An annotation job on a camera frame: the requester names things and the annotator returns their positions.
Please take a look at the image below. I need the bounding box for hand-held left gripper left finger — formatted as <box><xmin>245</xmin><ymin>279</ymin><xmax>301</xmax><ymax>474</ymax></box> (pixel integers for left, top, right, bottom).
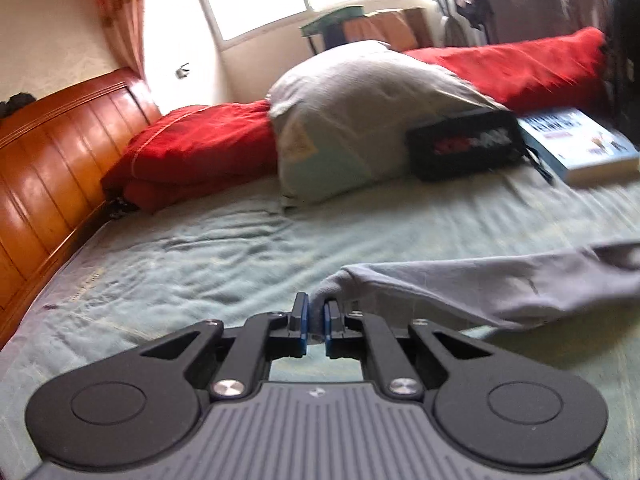
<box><xmin>141</xmin><ymin>292</ymin><xmax>308</xmax><ymax>403</ymax></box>

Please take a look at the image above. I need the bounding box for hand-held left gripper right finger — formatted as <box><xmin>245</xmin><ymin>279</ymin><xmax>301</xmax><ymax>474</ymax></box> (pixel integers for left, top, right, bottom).
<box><xmin>324</xmin><ymin>300</ymin><xmax>486</xmax><ymax>403</ymax></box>

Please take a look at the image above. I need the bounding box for rack of hanging clothes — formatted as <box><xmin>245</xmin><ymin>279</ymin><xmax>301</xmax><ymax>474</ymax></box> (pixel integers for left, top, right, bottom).
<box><xmin>422</xmin><ymin>0</ymin><xmax>621</xmax><ymax>48</ymax></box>

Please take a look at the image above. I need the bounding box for light green bed sheet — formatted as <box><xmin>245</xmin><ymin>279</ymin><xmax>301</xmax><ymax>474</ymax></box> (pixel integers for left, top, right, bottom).
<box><xmin>0</xmin><ymin>160</ymin><xmax>640</xmax><ymax>480</ymax></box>

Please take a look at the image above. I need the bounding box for folded red blanket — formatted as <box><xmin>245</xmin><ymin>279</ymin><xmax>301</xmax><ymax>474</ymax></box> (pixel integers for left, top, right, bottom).
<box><xmin>100</xmin><ymin>100</ymin><xmax>278</xmax><ymax>213</ymax></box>

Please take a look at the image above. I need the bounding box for grey pillow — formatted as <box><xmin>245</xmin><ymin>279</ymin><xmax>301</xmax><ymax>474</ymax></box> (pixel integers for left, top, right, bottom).
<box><xmin>265</xmin><ymin>40</ymin><xmax>506</xmax><ymax>208</ymax></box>

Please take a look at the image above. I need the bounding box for black pouch with red print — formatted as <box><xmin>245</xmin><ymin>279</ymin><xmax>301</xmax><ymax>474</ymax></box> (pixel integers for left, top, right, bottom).
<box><xmin>405</xmin><ymin>110</ymin><xmax>553</xmax><ymax>184</ymax></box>

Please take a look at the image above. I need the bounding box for wooden headboard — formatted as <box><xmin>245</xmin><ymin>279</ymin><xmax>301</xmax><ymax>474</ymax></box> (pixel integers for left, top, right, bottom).
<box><xmin>0</xmin><ymin>67</ymin><xmax>163</xmax><ymax>348</ymax></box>

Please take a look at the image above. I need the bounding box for white and blue book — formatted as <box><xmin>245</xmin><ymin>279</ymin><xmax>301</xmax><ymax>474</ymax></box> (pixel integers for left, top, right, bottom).
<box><xmin>517</xmin><ymin>107</ymin><xmax>640</xmax><ymax>186</ymax></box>

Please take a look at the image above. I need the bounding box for green stool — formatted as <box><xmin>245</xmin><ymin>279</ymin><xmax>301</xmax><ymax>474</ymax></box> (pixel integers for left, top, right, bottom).
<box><xmin>299</xmin><ymin>5</ymin><xmax>366</xmax><ymax>56</ymax></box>

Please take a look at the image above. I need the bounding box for dark cloth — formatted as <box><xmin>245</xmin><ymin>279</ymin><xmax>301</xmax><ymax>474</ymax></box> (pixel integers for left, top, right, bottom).
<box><xmin>0</xmin><ymin>92</ymin><xmax>33</xmax><ymax>118</ymax></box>

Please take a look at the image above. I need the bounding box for orange patterned curtain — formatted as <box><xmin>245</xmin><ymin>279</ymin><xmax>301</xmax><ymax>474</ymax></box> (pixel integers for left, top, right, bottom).
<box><xmin>90</xmin><ymin>0</ymin><xmax>148</xmax><ymax>86</ymax></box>

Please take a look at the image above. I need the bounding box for black backpack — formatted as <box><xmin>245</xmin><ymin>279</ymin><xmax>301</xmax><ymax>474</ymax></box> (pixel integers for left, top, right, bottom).
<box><xmin>602</xmin><ymin>0</ymin><xmax>640</xmax><ymax>136</ymax></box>

